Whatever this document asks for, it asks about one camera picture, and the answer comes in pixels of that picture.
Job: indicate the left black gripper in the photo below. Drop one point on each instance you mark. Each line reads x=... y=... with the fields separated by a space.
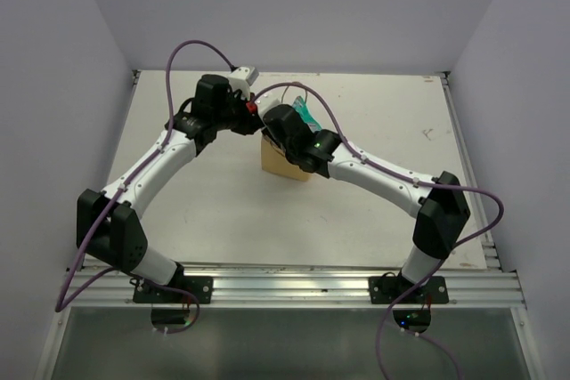
x=252 y=123

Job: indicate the brown paper bag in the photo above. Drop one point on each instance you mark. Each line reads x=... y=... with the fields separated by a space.
x=273 y=160

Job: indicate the teal snack packet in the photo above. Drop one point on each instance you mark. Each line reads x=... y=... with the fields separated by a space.
x=300 y=106

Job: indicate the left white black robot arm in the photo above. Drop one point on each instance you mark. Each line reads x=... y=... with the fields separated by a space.
x=109 y=221

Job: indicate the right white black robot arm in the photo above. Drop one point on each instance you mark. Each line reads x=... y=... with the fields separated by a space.
x=439 y=211

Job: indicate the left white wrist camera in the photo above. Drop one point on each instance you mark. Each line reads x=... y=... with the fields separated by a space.
x=242 y=78

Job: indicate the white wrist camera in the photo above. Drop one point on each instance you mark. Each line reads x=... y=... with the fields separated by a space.
x=263 y=103
x=242 y=78

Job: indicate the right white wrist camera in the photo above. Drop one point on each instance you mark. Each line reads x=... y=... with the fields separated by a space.
x=263 y=103

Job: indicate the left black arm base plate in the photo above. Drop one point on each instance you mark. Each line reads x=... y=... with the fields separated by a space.
x=182 y=289

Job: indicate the aluminium mounting rail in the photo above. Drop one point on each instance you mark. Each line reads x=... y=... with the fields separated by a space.
x=274 y=286

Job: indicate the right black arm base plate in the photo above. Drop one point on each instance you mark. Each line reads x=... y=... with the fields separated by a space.
x=384 y=289

